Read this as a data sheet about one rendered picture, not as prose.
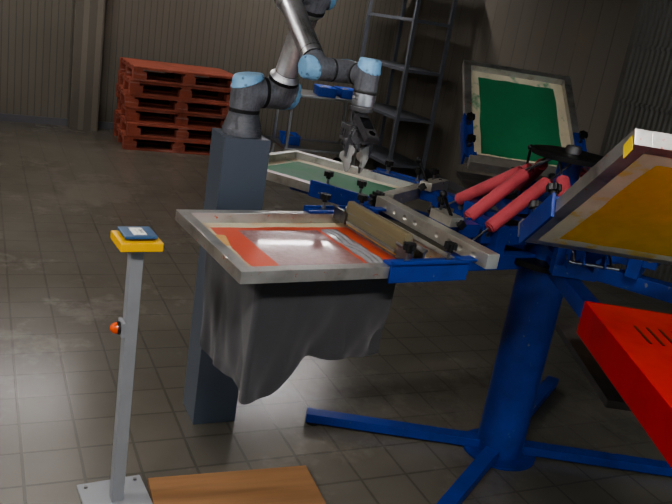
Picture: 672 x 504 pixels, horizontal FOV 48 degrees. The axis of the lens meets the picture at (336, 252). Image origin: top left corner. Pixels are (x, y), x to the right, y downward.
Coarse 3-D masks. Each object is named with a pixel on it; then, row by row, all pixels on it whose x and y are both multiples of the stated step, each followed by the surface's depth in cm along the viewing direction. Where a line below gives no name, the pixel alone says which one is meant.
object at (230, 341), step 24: (216, 264) 245; (216, 288) 246; (240, 288) 228; (216, 312) 247; (240, 312) 230; (216, 336) 248; (240, 336) 233; (216, 360) 248; (240, 360) 235; (240, 384) 230
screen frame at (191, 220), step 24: (192, 216) 247; (216, 216) 256; (240, 216) 260; (264, 216) 265; (288, 216) 270; (312, 216) 274; (216, 240) 227; (240, 264) 210; (336, 264) 223; (360, 264) 227; (384, 264) 230
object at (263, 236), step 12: (216, 228) 251; (228, 228) 253; (240, 228) 255; (252, 228) 257; (264, 228) 259; (276, 228) 262; (288, 228) 264; (300, 228) 266; (312, 228) 269; (324, 228) 271; (336, 228) 273; (348, 228) 276; (228, 240) 240; (240, 240) 242; (252, 240) 244; (264, 240) 246; (276, 240) 248; (288, 240) 250; (300, 240) 252; (312, 240) 255; (324, 240) 257; (360, 240) 264
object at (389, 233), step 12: (348, 204) 271; (348, 216) 271; (360, 216) 264; (372, 216) 258; (372, 228) 258; (384, 228) 251; (396, 228) 246; (384, 240) 251; (396, 240) 245; (408, 240) 242
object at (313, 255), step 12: (240, 252) 231; (252, 252) 233; (264, 252) 234; (276, 252) 236; (288, 252) 238; (300, 252) 240; (312, 252) 242; (324, 252) 244; (336, 252) 246; (348, 252) 248; (372, 252) 252; (384, 252) 254; (252, 264) 222; (264, 264) 224; (276, 264) 226; (288, 264) 227; (300, 264) 229; (312, 264) 231
